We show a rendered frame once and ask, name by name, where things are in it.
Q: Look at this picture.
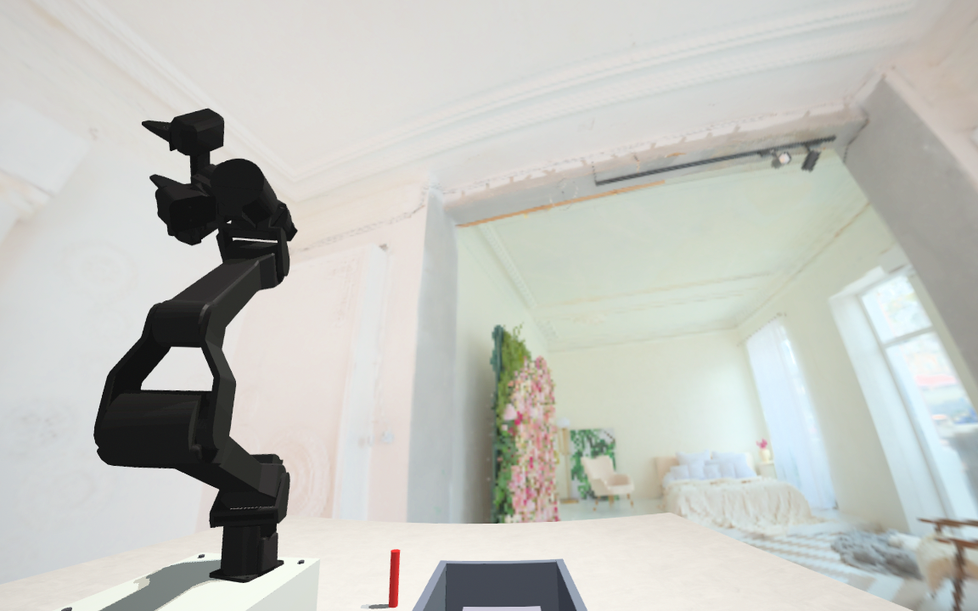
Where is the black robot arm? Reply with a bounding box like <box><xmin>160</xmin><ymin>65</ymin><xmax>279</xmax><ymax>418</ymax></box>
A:
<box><xmin>93</xmin><ymin>159</ymin><xmax>298</xmax><ymax>583</ymax></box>

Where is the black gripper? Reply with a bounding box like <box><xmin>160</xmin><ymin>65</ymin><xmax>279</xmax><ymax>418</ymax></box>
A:
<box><xmin>142</xmin><ymin>109</ymin><xmax>224</xmax><ymax>239</ymax></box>

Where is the red peg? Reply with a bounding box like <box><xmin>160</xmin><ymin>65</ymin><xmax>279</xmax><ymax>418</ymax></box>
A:
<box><xmin>388</xmin><ymin>549</ymin><xmax>400</xmax><ymax>608</ymax></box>

